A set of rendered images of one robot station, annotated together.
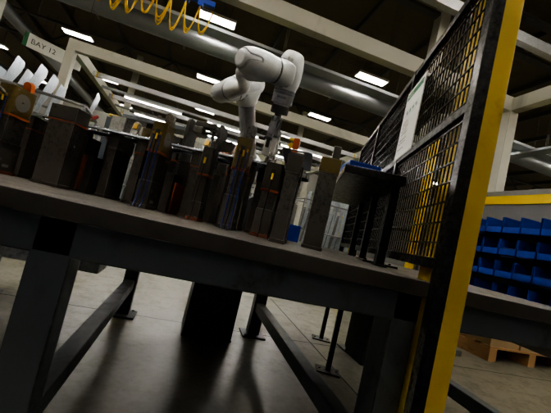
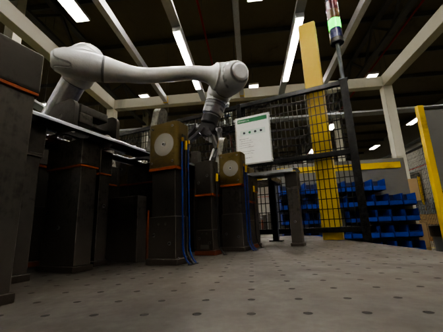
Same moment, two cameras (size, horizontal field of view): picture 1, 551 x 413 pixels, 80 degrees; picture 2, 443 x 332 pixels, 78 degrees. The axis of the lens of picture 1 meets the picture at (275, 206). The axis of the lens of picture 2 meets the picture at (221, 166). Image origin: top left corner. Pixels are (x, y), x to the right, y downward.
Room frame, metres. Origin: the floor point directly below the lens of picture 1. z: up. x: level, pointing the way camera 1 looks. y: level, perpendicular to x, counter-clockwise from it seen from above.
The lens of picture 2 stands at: (0.96, 1.10, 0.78)
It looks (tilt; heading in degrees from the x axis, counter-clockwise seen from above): 13 degrees up; 289
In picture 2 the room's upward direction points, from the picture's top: 2 degrees counter-clockwise
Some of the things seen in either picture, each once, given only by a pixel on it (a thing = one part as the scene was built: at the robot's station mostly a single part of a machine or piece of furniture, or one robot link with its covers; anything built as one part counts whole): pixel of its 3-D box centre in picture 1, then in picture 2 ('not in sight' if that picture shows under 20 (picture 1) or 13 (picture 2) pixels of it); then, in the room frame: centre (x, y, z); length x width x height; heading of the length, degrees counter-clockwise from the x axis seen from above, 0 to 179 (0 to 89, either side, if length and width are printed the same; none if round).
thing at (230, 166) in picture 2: (235, 184); (237, 201); (1.24, 0.16, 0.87); 0.12 x 0.07 x 0.35; 175
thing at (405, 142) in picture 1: (412, 120); (253, 139); (1.30, -0.45, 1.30); 0.23 x 0.02 x 0.31; 175
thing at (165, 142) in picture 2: (152, 165); (173, 192); (1.30, 0.51, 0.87); 0.12 x 0.07 x 0.35; 175
